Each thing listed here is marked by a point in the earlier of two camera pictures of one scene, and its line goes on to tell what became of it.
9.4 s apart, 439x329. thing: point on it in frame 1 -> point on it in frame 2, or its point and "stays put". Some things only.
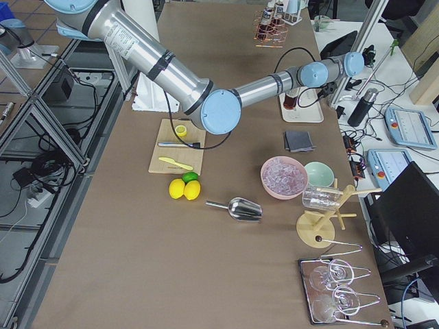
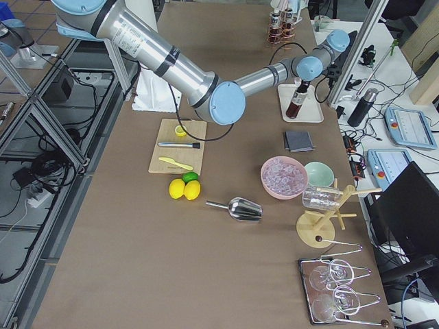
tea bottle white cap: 289,102 -> 298,101
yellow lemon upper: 176,188 stays put
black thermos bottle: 361,109 stays put
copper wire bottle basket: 271,35 -> 281,27
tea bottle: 278,9 -> 288,28
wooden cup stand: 317,229 stays put
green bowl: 319,173 stays put
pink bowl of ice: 284,177 stays put
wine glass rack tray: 329,285 stays put
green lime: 189,176 stays put
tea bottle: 267,15 -> 275,34
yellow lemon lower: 192,190 stays put
